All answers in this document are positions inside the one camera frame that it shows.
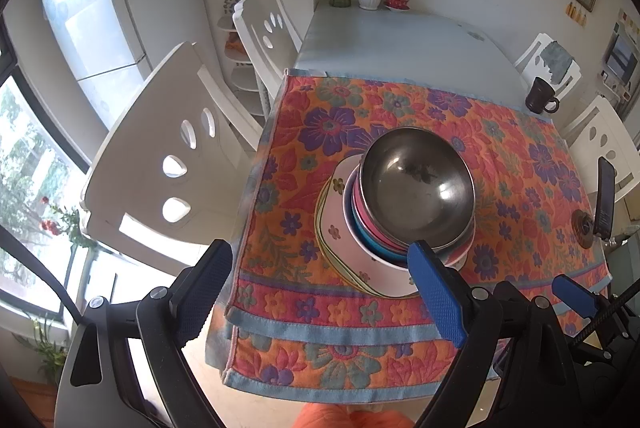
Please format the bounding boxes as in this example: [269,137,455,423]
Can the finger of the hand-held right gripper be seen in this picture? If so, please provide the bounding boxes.
[551,273,601,322]

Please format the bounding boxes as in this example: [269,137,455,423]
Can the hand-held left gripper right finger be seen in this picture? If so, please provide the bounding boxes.
[406,239,590,428]

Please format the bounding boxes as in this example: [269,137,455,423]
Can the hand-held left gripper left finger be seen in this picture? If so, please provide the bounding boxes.
[54,238,236,428]

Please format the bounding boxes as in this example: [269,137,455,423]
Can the white floral plate green rim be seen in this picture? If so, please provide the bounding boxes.
[313,173,421,299]
[317,154,421,298]

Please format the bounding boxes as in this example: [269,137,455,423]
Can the blue steel-lined bowl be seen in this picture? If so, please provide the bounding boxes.
[351,198,471,266]

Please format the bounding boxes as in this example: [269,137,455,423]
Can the pink white ceramic bowl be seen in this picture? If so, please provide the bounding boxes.
[342,168,476,272]

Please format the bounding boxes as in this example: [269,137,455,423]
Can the plain steel bowl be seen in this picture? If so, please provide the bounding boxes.
[359,127,477,254]

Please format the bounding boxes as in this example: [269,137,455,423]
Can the pink steel-lined bowl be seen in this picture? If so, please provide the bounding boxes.
[350,163,476,260]

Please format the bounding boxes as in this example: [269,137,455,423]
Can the black smartphone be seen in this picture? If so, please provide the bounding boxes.
[592,157,617,240]

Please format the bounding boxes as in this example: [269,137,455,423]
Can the white chair with cutouts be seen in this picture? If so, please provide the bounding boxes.
[232,0,303,109]
[559,96,640,204]
[514,32,583,102]
[80,41,266,249]

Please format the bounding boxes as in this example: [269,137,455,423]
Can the green potted plant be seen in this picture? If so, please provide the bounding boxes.
[15,313,68,384]

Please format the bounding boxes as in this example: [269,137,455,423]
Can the red flowering plant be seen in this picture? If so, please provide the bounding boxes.
[40,195,96,251]

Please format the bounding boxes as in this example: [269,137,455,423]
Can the dark brown mug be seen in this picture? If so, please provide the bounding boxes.
[525,77,561,114]

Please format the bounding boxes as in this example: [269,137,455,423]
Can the orange floral tablecloth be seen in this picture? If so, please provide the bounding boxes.
[205,68,613,406]

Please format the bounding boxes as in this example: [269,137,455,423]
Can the window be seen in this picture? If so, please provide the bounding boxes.
[0,16,101,324]

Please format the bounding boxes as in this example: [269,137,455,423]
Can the grey cloth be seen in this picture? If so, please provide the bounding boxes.
[540,39,573,84]

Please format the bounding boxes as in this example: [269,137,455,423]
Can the dark screen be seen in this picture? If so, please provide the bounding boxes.
[604,33,640,82]

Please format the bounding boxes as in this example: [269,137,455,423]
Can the white refrigerator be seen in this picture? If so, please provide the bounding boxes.
[32,0,211,129]

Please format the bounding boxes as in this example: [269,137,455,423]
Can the round brown holder mount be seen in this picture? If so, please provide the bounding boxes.
[571,208,596,250]

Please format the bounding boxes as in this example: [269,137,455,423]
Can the black cable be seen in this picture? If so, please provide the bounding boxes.
[0,221,83,326]

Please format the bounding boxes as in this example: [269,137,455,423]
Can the small yellow wall ornaments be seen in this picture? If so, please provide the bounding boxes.
[565,1,587,28]

